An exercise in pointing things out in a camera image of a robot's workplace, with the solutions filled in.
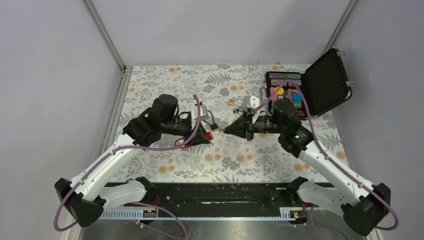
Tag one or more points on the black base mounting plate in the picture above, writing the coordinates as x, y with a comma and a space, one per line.
222, 200

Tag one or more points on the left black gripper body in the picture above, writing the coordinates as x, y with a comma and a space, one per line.
186, 127

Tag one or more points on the black poker chip case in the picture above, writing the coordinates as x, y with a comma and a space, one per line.
324, 84

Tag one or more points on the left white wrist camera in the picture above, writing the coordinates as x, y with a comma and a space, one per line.
194, 114

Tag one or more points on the brass padlock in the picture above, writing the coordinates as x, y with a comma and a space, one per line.
231, 102

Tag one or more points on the blue poker chip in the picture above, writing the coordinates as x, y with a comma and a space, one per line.
297, 98

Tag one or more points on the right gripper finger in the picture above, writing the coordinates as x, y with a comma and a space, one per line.
238, 123
238, 132

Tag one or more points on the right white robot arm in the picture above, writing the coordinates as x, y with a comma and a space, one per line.
361, 203

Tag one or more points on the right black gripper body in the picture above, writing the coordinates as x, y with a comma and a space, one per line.
259, 126

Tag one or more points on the red padlock with keys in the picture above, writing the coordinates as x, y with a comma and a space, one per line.
188, 145

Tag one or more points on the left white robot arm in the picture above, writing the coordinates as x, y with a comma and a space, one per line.
159, 128

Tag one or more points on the yellow poker chip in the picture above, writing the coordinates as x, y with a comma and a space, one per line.
280, 91

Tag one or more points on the black cable lock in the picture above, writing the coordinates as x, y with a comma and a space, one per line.
213, 126

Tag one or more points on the floral tablecloth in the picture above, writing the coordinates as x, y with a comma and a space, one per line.
227, 158

